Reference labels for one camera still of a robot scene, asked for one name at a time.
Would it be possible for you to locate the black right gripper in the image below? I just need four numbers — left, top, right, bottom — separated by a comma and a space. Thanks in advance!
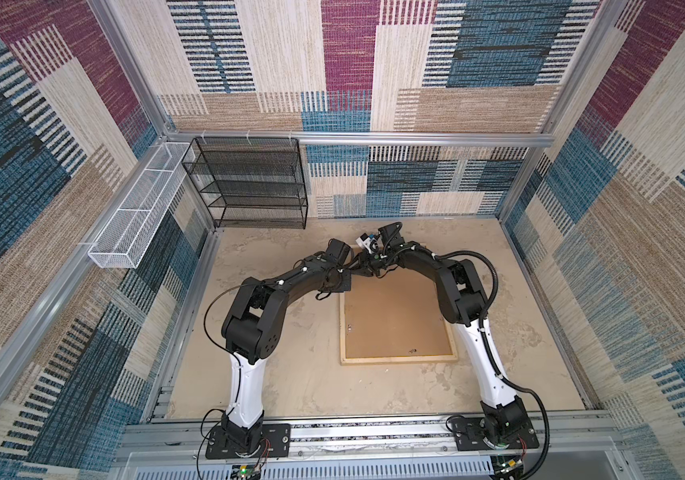
343, 249, 390, 278

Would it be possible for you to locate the brown hardboard backing panel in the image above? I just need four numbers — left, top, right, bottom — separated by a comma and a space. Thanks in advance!
344, 266, 454, 360

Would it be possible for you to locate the light wooden picture frame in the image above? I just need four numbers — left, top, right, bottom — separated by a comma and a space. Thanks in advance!
338, 263, 460, 366

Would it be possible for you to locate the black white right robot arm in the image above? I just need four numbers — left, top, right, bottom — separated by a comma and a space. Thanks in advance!
352, 242, 551, 454

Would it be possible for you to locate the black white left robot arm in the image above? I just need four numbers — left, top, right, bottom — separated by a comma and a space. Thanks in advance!
222, 256, 351, 452

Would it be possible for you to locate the black wire mesh shelf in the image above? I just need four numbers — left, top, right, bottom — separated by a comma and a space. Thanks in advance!
182, 137, 310, 229

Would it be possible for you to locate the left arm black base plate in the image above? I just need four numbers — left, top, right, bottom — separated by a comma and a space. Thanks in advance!
204, 423, 292, 460

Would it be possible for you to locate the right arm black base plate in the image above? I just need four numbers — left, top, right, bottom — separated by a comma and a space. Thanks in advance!
445, 415, 540, 451

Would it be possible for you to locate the white wire mesh basket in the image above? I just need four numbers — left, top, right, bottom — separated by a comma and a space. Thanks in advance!
88, 142, 190, 269

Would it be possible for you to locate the aluminium front rail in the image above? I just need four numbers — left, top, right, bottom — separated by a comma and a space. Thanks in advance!
108, 410, 642, 479

